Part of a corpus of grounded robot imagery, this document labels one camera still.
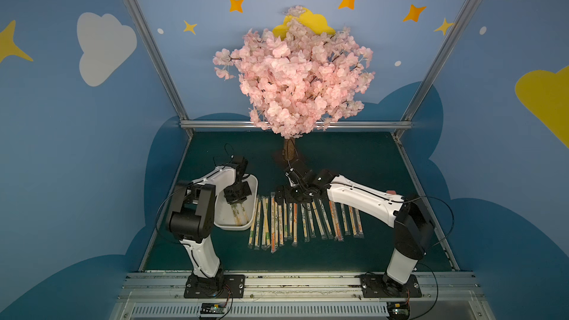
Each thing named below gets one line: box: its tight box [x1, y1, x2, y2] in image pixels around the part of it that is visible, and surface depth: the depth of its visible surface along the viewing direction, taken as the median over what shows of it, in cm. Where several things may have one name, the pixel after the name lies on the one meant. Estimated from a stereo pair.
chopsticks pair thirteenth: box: [254, 198, 262, 249], surface depth 90 cm
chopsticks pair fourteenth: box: [248, 197, 259, 249], surface depth 88 cm
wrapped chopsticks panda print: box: [230, 202, 248, 226], surface depth 93 cm
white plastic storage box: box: [213, 174, 259, 232], surface depth 92 cm
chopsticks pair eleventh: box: [277, 204, 284, 245], surface depth 90 cm
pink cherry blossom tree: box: [212, 5, 375, 162], surface depth 69 cm
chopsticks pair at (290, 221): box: [287, 202, 294, 240], surface depth 92 cm
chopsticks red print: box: [270, 191, 278, 254], surface depth 90 cm
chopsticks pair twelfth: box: [261, 195, 271, 250], surface depth 90 cm
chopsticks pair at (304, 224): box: [300, 202, 311, 243], surface depth 90 cm
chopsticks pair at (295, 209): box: [291, 202, 298, 247], surface depth 90 cm
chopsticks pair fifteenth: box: [240, 202, 249, 226], surface depth 93 cm
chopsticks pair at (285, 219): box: [283, 198, 289, 239], surface depth 91 cm
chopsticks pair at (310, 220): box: [306, 202, 317, 239], surface depth 92 cm
